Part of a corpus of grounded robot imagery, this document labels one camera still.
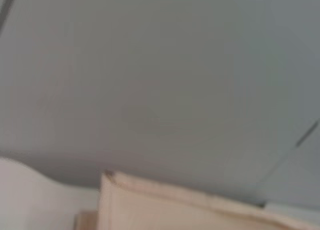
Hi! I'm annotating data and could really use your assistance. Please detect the beige cloth bag green handles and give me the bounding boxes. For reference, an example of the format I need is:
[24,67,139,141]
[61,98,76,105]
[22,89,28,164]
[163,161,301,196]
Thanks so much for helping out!
[74,168,320,230]

